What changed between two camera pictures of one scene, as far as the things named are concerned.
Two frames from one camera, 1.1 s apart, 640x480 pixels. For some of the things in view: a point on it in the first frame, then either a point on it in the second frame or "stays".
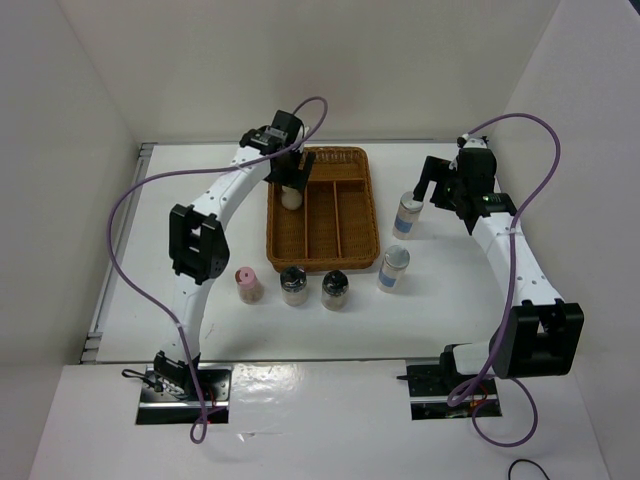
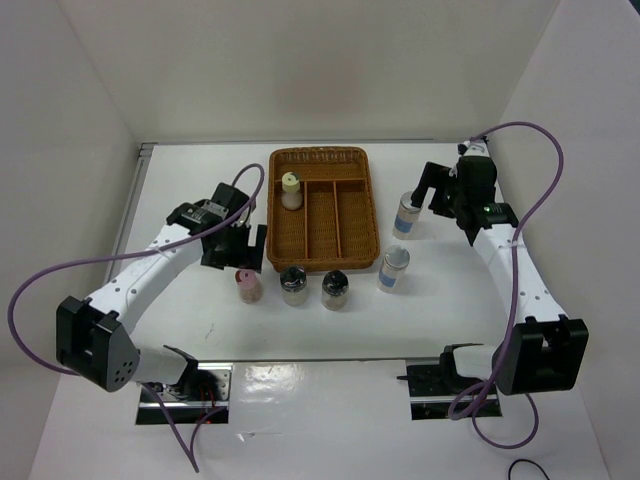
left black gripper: [296, 178] to [249, 257]
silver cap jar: [393, 268] stays
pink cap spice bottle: [249, 286] stays
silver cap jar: [407, 217] stays
